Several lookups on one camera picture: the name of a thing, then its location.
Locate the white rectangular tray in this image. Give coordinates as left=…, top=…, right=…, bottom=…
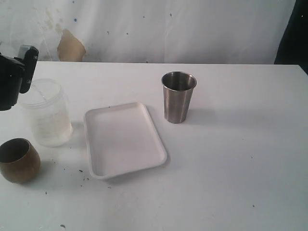
left=84, top=102, right=167, bottom=180

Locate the clear plastic jar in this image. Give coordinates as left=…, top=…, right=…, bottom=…
left=18, top=78, right=73, bottom=147

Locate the brown wooden cup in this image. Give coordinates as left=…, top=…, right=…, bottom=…
left=0, top=138, right=41, bottom=184

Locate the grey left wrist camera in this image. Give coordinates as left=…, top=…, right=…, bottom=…
left=17, top=44, right=39, bottom=60

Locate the dark curtain at right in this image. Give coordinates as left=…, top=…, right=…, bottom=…
left=274, top=0, right=308, bottom=73

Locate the stainless steel cup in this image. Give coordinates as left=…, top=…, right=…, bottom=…
left=161, top=71, right=197, bottom=124

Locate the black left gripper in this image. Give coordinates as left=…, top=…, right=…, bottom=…
left=0, top=54, right=26, bottom=111

